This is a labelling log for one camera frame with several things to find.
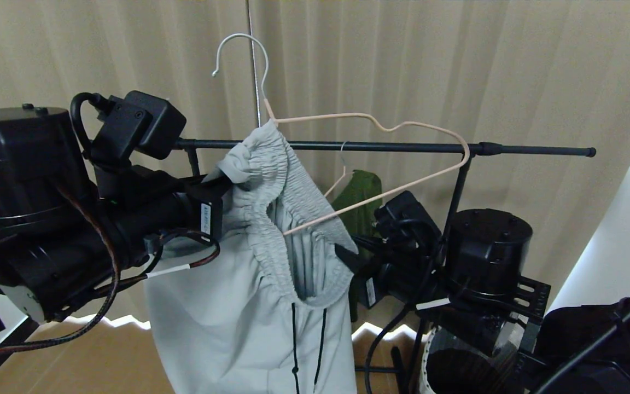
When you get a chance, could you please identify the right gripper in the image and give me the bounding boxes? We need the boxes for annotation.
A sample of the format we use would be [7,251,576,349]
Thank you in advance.
[334,244,450,310]

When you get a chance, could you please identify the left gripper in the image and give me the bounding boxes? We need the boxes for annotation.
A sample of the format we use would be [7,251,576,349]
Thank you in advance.
[96,174,235,270]

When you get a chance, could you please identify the green long-sleeved shirt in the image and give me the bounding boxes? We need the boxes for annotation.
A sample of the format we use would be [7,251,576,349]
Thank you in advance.
[330,170,384,323]

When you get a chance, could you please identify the pink clothes hanger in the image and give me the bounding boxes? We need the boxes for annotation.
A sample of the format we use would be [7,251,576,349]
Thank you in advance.
[323,141,355,199]
[211,33,470,236]

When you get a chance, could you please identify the pale grey shorts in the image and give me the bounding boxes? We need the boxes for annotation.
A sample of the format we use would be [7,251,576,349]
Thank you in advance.
[144,119,359,394]

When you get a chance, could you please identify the black clothes rack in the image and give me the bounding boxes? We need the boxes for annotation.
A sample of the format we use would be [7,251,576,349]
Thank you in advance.
[176,138,596,394]

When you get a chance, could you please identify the white laundry basket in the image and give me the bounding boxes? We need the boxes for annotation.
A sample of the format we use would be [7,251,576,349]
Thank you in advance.
[418,326,515,394]

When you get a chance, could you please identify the beige curtain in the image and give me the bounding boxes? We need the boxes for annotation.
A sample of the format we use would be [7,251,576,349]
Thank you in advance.
[0,0,630,343]

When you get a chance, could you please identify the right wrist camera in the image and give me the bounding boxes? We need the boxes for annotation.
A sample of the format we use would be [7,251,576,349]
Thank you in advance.
[372,190,442,248]

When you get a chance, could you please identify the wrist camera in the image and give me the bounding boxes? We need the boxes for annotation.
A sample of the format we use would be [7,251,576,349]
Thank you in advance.
[92,90,188,165]
[372,190,442,248]

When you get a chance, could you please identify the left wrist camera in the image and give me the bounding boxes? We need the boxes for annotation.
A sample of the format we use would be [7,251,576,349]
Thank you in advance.
[92,90,188,165]

